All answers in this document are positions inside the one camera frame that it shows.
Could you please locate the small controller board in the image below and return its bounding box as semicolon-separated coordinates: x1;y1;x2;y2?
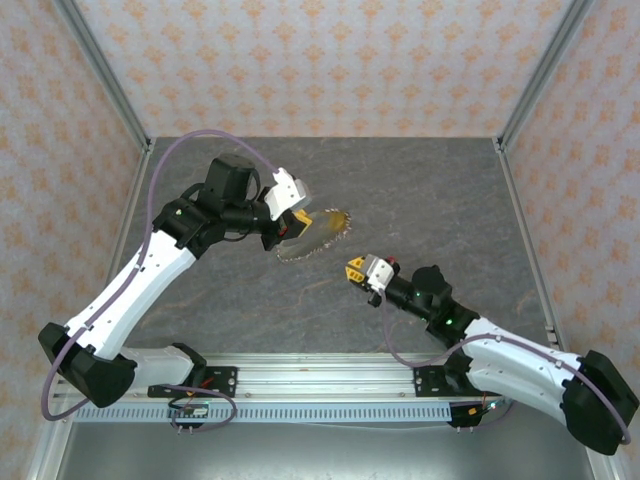
168;402;210;420
467;401;503;419

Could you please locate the aluminium table side rail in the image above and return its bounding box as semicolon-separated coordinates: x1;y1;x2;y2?
24;138;157;480
492;137;626;480

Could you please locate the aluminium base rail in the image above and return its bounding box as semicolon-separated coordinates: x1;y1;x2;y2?
49;351;506;403

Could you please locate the slotted grey cable duct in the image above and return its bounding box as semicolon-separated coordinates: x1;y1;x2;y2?
73;402;455;424

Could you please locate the aluminium frame post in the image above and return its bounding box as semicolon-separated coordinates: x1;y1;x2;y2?
492;0;597;154
51;0;155;154

